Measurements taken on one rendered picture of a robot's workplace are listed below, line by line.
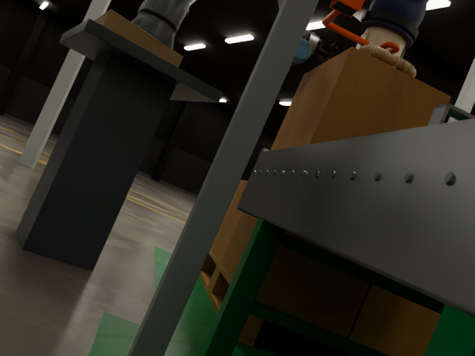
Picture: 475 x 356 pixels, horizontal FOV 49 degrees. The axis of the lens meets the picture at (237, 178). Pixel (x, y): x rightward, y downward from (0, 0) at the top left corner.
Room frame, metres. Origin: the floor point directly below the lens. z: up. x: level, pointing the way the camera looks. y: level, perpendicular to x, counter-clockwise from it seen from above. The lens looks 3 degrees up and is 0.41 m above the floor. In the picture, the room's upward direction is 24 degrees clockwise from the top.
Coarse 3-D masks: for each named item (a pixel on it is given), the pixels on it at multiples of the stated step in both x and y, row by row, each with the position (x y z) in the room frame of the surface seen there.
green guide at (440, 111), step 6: (438, 108) 0.70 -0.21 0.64; (444, 108) 0.68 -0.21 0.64; (450, 108) 0.68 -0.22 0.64; (456, 108) 0.68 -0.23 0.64; (432, 114) 0.71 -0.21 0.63; (438, 114) 0.69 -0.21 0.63; (444, 114) 0.68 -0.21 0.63; (450, 114) 0.71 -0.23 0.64; (456, 114) 0.70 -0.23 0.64; (462, 114) 0.69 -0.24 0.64; (468, 114) 0.68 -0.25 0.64; (432, 120) 0.70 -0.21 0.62; (438, 120) 0.68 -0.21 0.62; (444, 120) 0.68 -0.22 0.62
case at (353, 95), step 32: (352, 64) 1.75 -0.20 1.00; (384, 64) 1.77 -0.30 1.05; (320, 96) 1.88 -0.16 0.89; (352, 96) 1.76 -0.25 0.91; (384, 96) 1.78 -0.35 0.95; (416, 96) 1.79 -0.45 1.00; (448, 96) 1.81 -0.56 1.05; (288, 128) 2.17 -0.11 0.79; (320, 128) 1.76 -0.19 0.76; (352, 128) 1.77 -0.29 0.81; (384, 128) 1.79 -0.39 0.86
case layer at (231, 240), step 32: (224, 224) 2.70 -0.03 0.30; (224, 256) 2.34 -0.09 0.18; (288, 256) 1.77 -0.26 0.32; (288, 288) 1.78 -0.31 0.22; (320, 288) 1.80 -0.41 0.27; (352, 288) 1.81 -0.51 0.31; (320, 320) 1.80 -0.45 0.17; (352, 320) 1.82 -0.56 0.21; (384, 320) 1.83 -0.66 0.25; (416, 320) 1.85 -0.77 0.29; (384, 352) 1.84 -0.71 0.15; (416, 352) 1.86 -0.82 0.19
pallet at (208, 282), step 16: (208, 256) 2.80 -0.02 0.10; (208, 272) 2.81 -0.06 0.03; (224, 272) 2.19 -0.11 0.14; (208, 288) 2.39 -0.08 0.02; (224, 288) 2.29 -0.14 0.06; (256, 320) 1.77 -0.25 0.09; (240, 336) 1.77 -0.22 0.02; (256, 336) 1.77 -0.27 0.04; (304, 336) 2.26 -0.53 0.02; (320, 352) 2.05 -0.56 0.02; (336, 352) 1.92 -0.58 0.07
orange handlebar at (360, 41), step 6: (336, 12) 1.84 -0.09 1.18; (324, 18) 1.96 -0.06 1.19; (330, 18) 1.92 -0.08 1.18; (324, 24) 1.99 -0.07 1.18; (330, 24) 2.00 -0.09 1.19; (336, 30) 2.01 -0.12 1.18; (342, 30) 2.01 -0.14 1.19; (348, 36) 2.01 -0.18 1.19; (354, 36) 2.01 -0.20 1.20; (360, 42) 2.02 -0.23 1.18; (366, 42) 2.02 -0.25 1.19; (390, 42) 1.93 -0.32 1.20; (384, 48) 1.97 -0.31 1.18; (396, 48) 1.93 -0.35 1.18
